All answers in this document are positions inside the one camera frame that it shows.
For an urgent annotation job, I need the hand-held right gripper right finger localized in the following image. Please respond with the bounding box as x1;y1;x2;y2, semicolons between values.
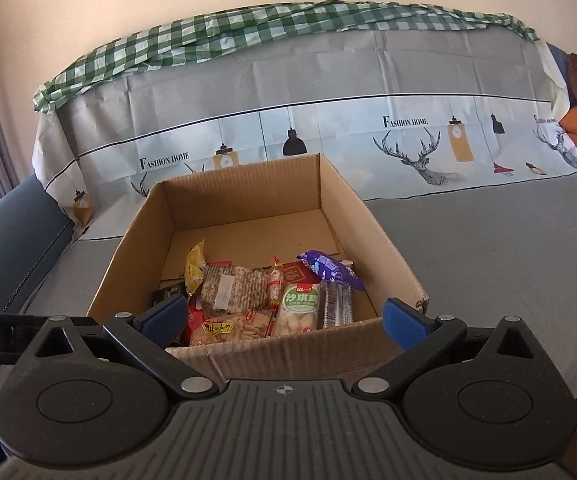
351;297;537;400

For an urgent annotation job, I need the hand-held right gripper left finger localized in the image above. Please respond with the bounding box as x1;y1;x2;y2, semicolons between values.
31;294;219;401

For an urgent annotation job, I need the dark brown biscuit packet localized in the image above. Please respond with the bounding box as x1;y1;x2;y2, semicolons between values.
151;282;189;311

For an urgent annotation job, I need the yellow snack bar packet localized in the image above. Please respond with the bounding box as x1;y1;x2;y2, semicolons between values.
184;239;208;296

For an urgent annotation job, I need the small white snack packet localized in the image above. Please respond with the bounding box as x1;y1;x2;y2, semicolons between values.
321;280;355;330

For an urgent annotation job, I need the clear bag of snack sticks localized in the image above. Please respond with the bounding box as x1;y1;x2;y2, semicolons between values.
183;300;276;348

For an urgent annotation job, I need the clear bag of round crackers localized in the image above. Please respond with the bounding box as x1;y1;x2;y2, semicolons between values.
199;262;269;318

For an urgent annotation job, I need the purple snack packet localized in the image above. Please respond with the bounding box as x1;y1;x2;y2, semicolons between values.
296;250;365;292

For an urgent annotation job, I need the clear bag of white snacks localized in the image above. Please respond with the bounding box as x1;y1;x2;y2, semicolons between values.
273;280;323;337

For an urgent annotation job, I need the small orange red snack packet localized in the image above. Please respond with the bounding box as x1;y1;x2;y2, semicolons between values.
267;256;285;306

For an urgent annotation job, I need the cardboard box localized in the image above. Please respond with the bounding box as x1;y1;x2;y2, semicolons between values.
86;152;430;386

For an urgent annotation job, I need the grey deer printed cloth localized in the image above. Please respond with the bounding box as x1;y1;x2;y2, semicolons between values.
0;25;577;401

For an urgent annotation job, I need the blue sofa armrest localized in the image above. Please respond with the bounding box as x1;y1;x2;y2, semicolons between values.
0;175;76;316

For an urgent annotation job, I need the green checked cloth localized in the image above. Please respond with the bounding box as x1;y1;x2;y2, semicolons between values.
33;0;542;113

